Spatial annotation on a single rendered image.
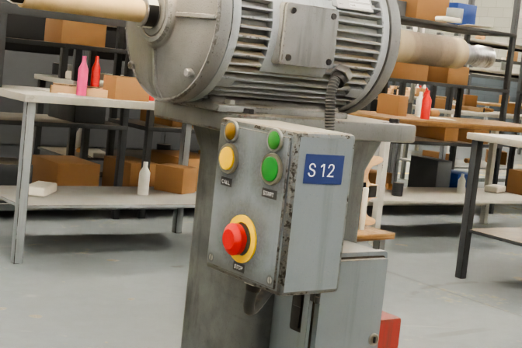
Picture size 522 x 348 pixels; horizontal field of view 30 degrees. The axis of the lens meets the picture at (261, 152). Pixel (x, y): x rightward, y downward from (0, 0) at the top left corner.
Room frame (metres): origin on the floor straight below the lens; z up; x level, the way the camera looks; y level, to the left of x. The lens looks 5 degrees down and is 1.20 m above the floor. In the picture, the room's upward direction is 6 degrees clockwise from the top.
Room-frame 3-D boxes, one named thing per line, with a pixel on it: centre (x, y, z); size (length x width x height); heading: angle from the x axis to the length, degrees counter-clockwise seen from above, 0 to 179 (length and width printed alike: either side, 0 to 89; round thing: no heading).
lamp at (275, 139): (1.16, -0.01, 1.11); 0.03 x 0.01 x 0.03; 38
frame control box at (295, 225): (1.30, -0.07, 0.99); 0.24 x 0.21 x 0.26; 128
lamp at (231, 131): (1.24, 0.04, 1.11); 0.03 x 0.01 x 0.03; 38
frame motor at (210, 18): (1.54, 0.01, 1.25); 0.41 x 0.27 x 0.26; 128
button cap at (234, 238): (1.20, 0.01, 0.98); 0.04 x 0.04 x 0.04; 38
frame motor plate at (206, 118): (1.58, -0.04, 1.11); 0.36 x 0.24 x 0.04; 128
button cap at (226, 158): (1.24, 0.04, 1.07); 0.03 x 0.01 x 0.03; 38
